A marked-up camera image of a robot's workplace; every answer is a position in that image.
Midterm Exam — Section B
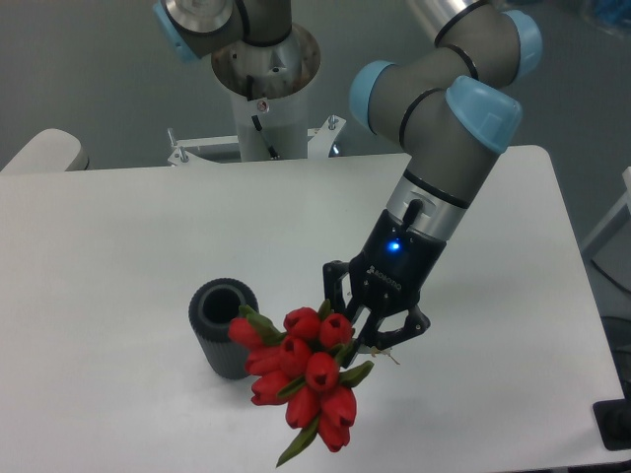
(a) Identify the white furniture frame at right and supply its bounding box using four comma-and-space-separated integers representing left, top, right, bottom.
580, 168, 630, 261

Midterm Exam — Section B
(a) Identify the black box at table edge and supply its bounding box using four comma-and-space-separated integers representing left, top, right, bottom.
593, 399, 630, 451

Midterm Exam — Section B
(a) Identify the white chair backrest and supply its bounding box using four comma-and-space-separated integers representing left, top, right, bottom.
1, 128, 90, 175

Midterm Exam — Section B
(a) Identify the white metal base bracket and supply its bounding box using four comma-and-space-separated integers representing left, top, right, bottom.
167, 114, 347, 167

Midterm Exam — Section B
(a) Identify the blue object in clear container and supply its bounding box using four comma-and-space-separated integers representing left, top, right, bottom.
581, 0, 630, 37

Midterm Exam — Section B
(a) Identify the red tulip bouquet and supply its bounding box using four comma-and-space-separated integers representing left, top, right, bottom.
228, 301, 374, 467

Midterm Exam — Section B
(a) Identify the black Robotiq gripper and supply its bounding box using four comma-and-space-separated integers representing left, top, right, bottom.
322, 210, 447, 368

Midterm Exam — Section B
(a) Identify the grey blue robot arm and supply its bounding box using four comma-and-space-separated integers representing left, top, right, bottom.
153, 1, 542, 352

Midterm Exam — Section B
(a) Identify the dark grey ribbed vase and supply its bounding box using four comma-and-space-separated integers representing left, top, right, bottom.
188, 278, 258, 379

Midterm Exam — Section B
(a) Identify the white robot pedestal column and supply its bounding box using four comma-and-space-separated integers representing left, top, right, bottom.
211, 24, 320, 148

